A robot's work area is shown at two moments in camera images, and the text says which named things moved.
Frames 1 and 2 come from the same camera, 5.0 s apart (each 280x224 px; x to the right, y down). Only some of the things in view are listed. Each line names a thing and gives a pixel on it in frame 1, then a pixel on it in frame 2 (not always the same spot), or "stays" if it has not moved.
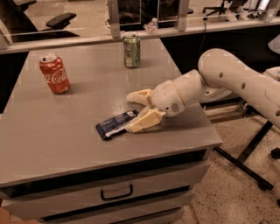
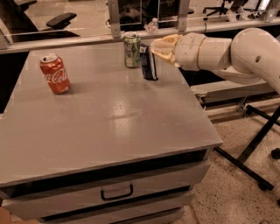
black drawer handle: (131, 189) stays
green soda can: (132, 50) stays
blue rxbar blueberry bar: (115, 124) to (148, 63)
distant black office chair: (231, 5) stays
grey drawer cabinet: (55, 167) stays
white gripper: (166, 97) to (189, 52)
